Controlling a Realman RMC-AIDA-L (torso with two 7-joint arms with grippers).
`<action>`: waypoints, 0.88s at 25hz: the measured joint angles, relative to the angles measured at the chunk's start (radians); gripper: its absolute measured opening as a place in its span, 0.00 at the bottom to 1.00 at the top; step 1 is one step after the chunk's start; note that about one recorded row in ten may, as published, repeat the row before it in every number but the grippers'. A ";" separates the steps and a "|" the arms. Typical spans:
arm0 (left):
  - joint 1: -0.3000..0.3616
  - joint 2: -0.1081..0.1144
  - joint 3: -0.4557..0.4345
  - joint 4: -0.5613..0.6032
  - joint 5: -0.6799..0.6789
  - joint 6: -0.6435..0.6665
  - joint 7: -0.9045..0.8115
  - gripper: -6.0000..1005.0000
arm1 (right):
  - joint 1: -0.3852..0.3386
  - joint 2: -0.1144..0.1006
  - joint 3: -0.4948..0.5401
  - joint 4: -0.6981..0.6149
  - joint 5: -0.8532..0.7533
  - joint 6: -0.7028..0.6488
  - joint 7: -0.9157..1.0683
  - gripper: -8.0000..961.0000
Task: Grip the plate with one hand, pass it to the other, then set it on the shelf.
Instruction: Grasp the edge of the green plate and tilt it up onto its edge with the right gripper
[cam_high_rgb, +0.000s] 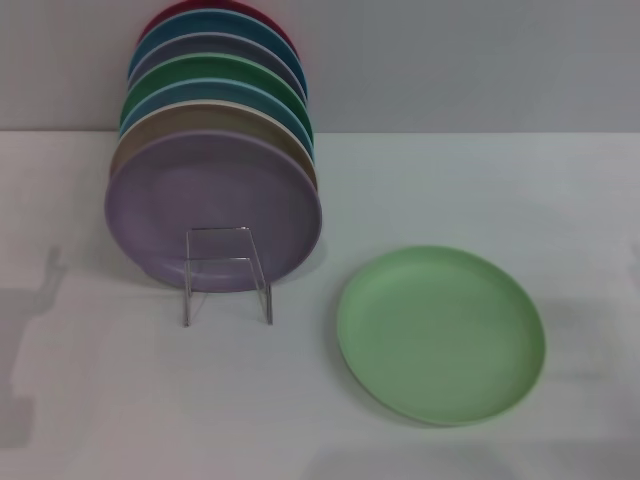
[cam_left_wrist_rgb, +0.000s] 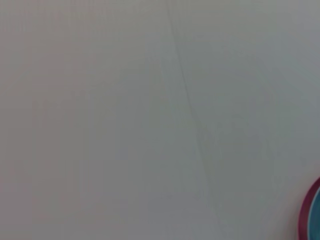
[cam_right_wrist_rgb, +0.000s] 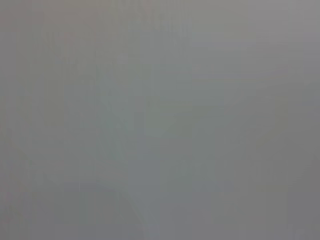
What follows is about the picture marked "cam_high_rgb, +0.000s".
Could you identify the maroon red plate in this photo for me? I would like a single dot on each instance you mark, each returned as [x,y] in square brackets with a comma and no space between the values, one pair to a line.
[149,24]

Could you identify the teal blue plate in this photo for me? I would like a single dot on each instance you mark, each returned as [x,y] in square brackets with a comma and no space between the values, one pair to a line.
[210,22]

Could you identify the lilac plate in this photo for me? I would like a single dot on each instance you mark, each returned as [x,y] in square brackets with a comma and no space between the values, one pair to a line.
[165,210]

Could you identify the dark green plate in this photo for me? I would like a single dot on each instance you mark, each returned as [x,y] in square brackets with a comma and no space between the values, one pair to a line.
[210,67]

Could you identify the grey purple plate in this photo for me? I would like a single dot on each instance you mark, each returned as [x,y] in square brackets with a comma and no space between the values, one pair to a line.
[215,45]

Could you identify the light green plate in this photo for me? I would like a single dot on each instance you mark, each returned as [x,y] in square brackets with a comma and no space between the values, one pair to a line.
[440,335]

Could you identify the beige plate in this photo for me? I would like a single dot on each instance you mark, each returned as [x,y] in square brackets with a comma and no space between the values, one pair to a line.
[200,120]

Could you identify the light blue plate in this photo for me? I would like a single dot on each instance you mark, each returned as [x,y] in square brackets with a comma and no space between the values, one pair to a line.
[210,92]

